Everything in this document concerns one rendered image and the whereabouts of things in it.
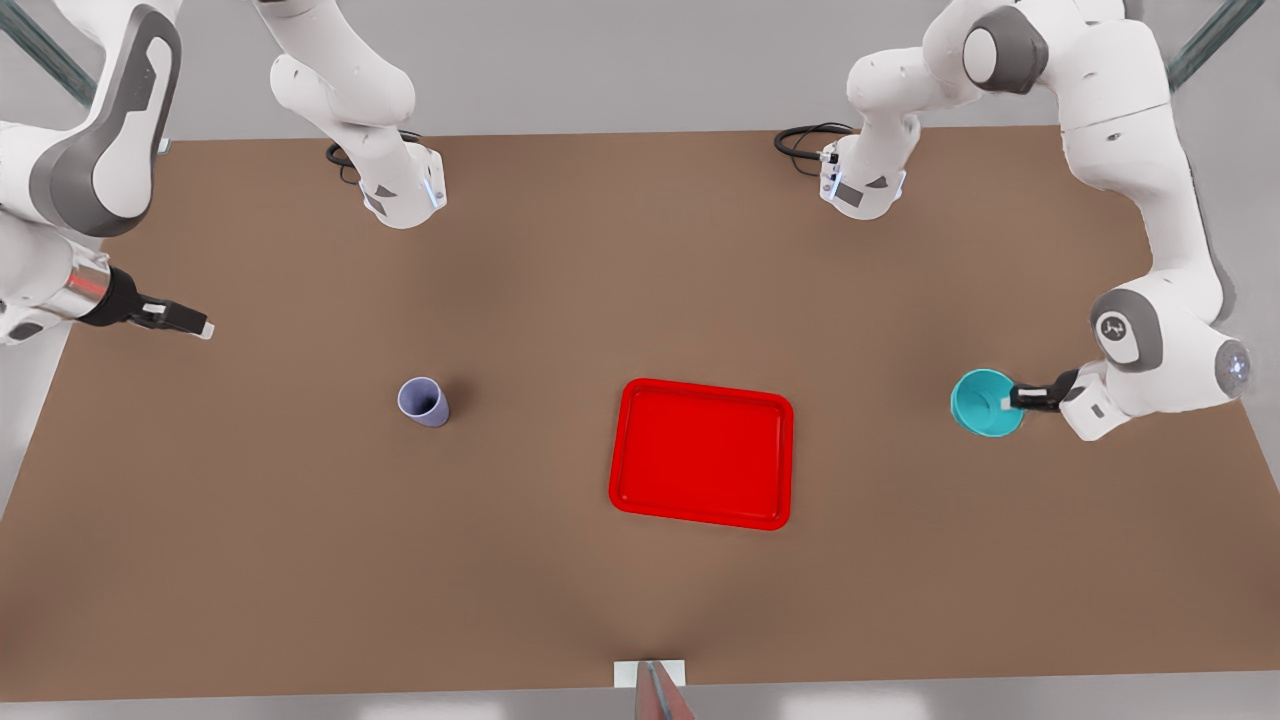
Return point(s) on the lavender cup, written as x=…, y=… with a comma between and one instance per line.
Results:
x=430, y=404

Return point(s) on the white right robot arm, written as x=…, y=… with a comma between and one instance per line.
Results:
x=105, y=150

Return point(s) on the white frame post foot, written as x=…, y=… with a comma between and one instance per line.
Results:
x=624, y=673

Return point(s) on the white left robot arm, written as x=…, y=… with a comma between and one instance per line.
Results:
x=1130, y=110

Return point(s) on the silver frame post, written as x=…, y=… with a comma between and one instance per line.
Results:
x=45, y=50
x=660, y=695
x=1212, y=40

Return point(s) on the teal bowl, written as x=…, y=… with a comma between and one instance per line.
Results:
x=978, y=408

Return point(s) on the red rectangular tray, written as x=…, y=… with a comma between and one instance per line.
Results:
x=702, y=455

